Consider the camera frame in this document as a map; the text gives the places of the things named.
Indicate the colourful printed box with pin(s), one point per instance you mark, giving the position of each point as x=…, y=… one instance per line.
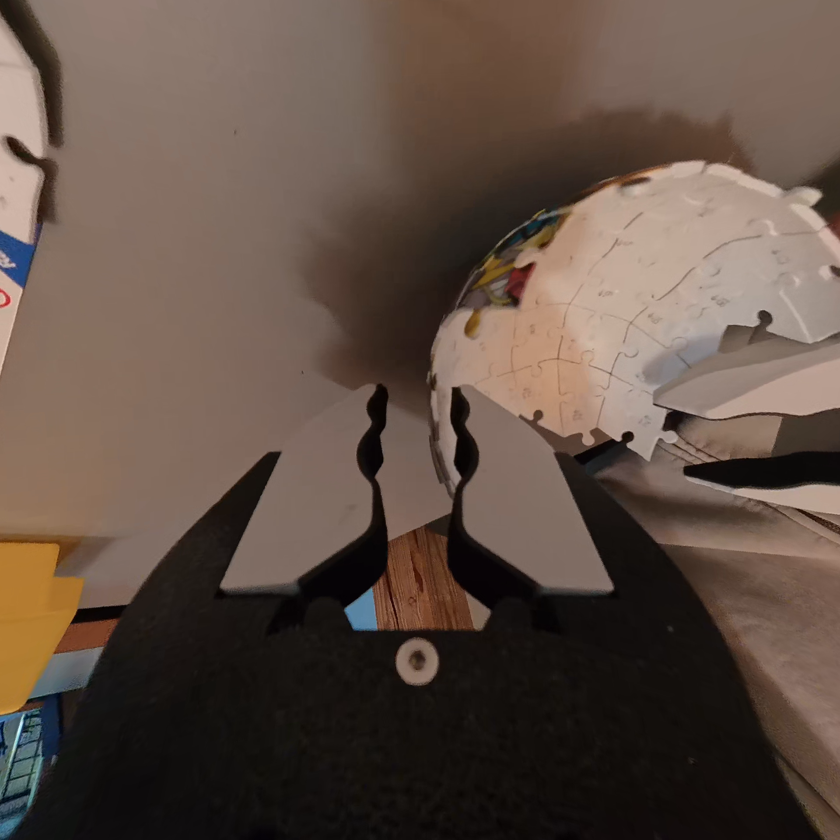
x=26, y=754

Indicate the white puzzle piece blue label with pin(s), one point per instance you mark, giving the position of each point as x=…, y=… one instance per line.
x=16, y=98

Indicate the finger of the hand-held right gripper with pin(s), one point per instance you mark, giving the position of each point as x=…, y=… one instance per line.
x=754, y=380
x=774, y=469

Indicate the partly built puzzle ball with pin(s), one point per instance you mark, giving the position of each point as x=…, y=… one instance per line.
x=623, y=295

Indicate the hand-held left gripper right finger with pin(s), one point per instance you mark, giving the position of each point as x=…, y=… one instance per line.
x=531, y=512

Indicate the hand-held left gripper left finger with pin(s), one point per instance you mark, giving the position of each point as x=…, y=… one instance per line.
x=302, y=512

